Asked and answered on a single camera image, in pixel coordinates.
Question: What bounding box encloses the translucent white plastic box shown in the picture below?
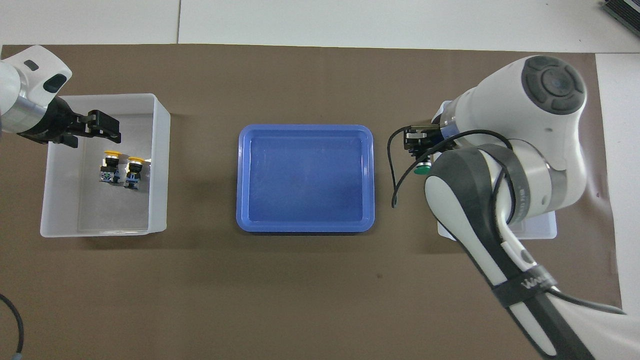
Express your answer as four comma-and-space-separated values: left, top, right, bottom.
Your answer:
431, 100, 558, 241
40, 93, 171, 238

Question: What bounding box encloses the dark grey ribbed object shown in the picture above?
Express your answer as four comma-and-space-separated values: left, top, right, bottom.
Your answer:
602, 0, 640, 24

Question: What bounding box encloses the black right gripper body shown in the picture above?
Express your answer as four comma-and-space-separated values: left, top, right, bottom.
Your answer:
424, 121, 454, 155

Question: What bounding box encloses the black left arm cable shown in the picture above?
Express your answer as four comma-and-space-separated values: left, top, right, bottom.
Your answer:
0, 294, 25, 360

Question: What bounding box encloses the black velcro cable strap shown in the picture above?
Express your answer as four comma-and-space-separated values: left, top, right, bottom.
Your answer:
491, 272, 558, 308

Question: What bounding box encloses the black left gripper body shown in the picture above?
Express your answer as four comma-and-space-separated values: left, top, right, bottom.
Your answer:
19, 96, 93, 149

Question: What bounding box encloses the green push button switch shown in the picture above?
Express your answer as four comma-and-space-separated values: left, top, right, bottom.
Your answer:
413, 150, 433, 176

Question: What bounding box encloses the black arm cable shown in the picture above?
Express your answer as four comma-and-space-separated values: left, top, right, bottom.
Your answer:
0, 294, 25, 360
389, 126, 626, 316

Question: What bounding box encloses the yellow push button switch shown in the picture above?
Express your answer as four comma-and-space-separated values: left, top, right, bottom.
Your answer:
99, 150, 122, 184
124, 156, 146, 191

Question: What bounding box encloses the brown table mat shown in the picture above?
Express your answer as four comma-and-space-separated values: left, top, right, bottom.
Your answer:
0, 44, 626, 360

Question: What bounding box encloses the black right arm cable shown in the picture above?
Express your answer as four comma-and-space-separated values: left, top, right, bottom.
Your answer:
389, 126, 626, 316

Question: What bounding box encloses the blue plastic tray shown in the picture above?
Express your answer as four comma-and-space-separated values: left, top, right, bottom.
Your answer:
236, 124, 376, 234

